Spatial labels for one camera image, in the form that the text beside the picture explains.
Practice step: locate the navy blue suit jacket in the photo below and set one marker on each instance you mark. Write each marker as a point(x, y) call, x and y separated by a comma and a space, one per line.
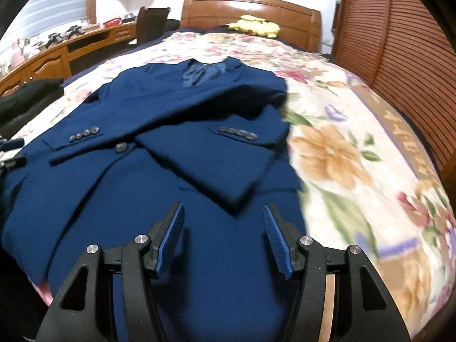
point(160, 114)

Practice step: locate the dark brown chair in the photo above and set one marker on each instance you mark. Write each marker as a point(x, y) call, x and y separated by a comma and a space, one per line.
point(153, 21)

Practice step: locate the red basket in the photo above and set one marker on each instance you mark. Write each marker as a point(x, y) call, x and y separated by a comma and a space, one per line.
point(112, 22)

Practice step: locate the striped window blind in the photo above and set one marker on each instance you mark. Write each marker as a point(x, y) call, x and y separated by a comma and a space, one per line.
point(53, 10)

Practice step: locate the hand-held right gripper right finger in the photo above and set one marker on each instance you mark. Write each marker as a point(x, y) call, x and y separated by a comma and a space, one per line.
point(278, 242)

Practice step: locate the wooden louvered wardrobe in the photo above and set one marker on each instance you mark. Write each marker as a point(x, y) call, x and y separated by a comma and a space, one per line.
point(399, 42)

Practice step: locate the wooden desk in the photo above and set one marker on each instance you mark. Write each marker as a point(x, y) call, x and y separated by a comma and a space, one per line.
point(46, 64)

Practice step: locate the black tripod device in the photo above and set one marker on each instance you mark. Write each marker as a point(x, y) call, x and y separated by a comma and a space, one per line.
point(53, 40)
point(73, 32)

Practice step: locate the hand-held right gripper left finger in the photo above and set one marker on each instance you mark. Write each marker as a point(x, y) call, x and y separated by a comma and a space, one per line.
point(171, 242)

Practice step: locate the black garment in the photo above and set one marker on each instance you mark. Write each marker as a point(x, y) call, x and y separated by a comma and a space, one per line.
point(25, 96)

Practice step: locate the floral blanket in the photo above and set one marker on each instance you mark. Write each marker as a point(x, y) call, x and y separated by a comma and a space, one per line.
point(338, 149)

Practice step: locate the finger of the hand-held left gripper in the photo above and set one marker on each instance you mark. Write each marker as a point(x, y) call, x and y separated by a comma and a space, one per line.
point(12, 144)
point(14, 163)

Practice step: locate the yellow plush toy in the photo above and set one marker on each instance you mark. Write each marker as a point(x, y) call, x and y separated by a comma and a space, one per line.
point(256, 25)

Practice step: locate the wooden bed headboard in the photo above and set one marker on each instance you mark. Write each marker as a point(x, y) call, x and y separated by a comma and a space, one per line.
point(213, 14)

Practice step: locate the metal kettle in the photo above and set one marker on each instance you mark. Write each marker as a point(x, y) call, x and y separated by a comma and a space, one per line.
point(129, 16)

